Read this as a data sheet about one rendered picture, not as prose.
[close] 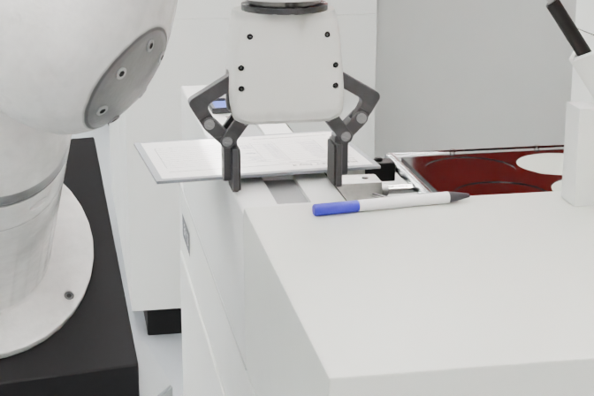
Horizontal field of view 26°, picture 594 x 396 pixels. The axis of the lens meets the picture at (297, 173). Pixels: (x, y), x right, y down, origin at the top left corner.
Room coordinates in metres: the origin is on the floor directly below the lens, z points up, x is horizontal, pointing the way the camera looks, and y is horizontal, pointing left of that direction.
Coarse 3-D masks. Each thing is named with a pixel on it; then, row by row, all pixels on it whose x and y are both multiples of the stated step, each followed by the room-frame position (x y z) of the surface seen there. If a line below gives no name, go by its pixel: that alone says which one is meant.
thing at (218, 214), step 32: (224, 96) 1.53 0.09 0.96; (192, 128) 1.45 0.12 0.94; (256, 128) 1.36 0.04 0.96; (288, 128) 1.34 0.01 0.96; (192, 192) 1.46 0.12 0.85; (224, 192) 1.16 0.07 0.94; (256, 192) 1.10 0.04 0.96; (288, 192) 1.11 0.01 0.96; (320, 192) 1.10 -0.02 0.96; (224, 224) 1.17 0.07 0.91; (224, 256) 1.17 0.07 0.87; (224, 288) 1.17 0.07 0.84
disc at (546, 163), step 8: (520, 160) 1.44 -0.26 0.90; (528, 160) 1.44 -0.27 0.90; (536, 160) 1.44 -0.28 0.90; (544, 160) 1.44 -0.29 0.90; (552, 160) 1.44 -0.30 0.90; (560, 160) 1.44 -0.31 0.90; (528, 168) 1.40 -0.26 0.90; (536, 168) 1.40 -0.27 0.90; (544, 168) 1.40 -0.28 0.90; (552, 168) 1.40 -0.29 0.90; (560, 168) 1.40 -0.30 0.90
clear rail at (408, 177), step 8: (392, 160) 1.43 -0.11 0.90; (400, 168) 1.40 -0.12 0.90; (400, 176) 1.39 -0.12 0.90; (408, 176) 1.36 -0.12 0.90; (416, 176) 1.36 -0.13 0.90; (416, 184) 1.33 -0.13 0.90; (424, 184) 1.33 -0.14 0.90; (416, 192) 1.32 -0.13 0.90; (424, 192) 1.30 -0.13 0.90; (432, 192) 1.30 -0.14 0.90
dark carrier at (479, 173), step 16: (400, 160) 1.45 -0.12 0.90; (416, 160) 1.44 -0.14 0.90; (432, 160) 1.44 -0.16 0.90; (448, 160) 1.44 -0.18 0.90; (464, 160) 1.44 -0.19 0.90; (480, 160) 1.44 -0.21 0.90; (496, 160) 1.44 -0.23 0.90; (512, 160) 1.44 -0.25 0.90; (432, 176) 1.37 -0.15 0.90; (448, 176) 1.37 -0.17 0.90; (464, 176) 1.37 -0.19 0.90; (480, 176) 1.37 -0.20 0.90; (496, 176) 1.37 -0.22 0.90; (512, 176) 1.37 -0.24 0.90; (528, 176) 1.37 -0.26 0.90; (544, 176) 1.37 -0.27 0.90; (560, 176) 1.37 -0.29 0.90; (464, 192) 1.31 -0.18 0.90; (480, 192) 1.31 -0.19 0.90; (496, 192) 1.31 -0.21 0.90; (512, 192) 1.31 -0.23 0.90; (528, 192) 1.31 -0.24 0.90
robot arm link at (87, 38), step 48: (0, 0) 0.68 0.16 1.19; (48, 0) 0.68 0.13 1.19; (96, 0) 0.68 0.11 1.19; (144, 0) 0.70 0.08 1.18; (0, 48) 0.68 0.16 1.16; (48, 48) 0.68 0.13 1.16; (96, 48) 0.68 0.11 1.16; (144, 48) 0.71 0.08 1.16; (0, 96) 0.70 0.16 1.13; (48, 96) 0.68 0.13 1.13; (96, 96) 0.69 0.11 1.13
